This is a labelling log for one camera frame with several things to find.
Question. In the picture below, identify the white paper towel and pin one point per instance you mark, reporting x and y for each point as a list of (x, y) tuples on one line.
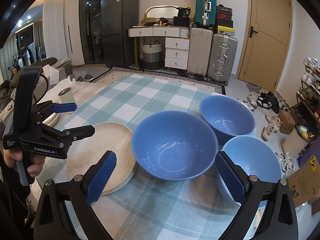
[(52, 94)]

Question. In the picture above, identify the silver aluminium suitcase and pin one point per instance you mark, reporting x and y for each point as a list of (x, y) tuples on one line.
[(222, 57)]

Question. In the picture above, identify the woven laundry basket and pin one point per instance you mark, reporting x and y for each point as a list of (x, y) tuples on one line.
[(152, 56)]

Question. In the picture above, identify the wooden shoe rack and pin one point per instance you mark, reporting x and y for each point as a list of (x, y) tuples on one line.
[(308, 93)]

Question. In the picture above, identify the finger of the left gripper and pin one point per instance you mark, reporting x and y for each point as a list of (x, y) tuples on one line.
[(47, 108), (67, 136)]

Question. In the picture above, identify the black glass cabinet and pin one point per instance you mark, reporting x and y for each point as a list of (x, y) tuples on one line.
[(90, 31)]

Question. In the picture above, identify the cardboard box on floor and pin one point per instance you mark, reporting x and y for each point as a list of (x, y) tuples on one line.
[(304, 183)]

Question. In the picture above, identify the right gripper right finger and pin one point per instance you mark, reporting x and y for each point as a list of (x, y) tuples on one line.
[(279, 219)]

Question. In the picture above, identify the teal suitcase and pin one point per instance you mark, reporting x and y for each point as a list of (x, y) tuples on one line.
[(205, 13)]

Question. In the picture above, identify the black refrigerator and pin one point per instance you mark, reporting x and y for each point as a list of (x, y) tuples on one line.
[(117, 16)]

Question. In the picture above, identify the purple bag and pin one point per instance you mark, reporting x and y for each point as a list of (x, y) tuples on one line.
[(312, 150)]

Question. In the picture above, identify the cream tumbler cup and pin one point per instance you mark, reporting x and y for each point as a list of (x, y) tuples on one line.
[(66, 96)]

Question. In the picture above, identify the light blue bowl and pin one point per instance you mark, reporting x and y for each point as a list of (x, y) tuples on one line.
[(255, 157)]

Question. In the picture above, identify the stack of shoe boxes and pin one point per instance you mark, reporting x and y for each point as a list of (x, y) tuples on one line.
[(224, 22)]

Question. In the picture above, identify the tissue box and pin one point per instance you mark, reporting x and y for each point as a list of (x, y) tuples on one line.
[(58, 74)]

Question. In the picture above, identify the beige suitcase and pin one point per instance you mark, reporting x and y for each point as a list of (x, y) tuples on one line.
[(199, 51)]

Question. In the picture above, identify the white vanity desk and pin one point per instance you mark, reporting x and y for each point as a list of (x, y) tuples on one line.
[(172, 31)]

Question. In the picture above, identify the wooden door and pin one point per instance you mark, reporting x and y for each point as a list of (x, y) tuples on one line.
[(266, 43)]

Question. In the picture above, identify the oval vanity mirror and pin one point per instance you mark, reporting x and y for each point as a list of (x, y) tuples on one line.
[(161, 14)]

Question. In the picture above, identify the large blue bowl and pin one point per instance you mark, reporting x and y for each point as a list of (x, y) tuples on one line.
[(174, 145)]

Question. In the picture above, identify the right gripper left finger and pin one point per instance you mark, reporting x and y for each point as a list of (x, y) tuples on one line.
[(52, 217)]

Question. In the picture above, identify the white drawer unit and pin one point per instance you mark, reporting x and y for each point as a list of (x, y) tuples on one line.
[(176, 53)]

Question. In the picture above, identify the white trash bin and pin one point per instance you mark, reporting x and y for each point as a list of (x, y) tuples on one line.
[(296, 141)]

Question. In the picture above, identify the dotted floor rug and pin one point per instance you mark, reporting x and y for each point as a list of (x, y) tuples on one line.
[(115, 73)]

